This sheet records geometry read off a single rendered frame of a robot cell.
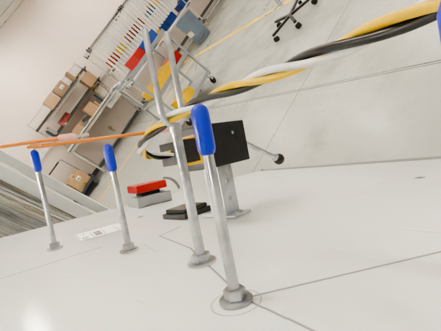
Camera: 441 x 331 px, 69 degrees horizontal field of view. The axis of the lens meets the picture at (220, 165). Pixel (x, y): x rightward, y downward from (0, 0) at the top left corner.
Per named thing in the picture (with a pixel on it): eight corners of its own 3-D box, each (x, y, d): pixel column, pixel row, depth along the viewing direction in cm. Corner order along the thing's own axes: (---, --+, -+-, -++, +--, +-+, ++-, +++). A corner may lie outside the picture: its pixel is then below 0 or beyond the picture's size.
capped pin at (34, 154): (67, 245, 32) (43, 139, 32) (54, 250, 31) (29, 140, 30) (56, 245, 33) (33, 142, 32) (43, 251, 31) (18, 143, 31)
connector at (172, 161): (220, 155, 30) (216, 134, 30) (183, 163, 27) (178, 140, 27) (199, 159, 32) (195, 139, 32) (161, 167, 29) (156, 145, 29)
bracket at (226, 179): (251, 211, 31) (241, 161, 31) (235, 218, 30) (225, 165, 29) (218, 211, 35) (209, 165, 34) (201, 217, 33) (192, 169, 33)
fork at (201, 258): (203, 255, 21) (160, 37, 20) (223, 257, 20) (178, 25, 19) (180, 266, 20) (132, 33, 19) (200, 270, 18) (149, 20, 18)
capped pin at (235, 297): (212, 308, 14) (172, 108, 13) (230, 291, 15) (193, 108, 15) (243, 311, 13) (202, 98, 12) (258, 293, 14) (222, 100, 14)
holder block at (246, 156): (250, 158, 32) (243, 119, 32) (211, 168, 28) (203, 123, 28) (220, 163, 35) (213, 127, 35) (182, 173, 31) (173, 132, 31)
